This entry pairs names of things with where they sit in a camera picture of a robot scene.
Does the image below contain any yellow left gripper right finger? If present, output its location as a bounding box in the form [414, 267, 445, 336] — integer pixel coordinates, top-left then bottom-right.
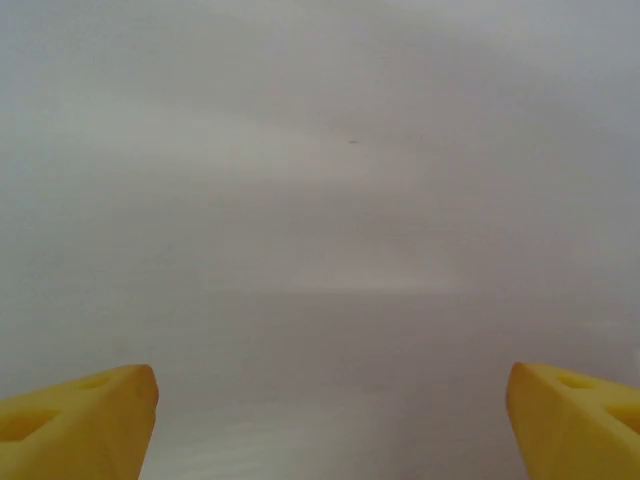
[505, 361, 640, 480]

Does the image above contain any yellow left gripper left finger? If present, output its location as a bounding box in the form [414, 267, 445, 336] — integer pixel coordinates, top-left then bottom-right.
[0, 363, 160, 480]

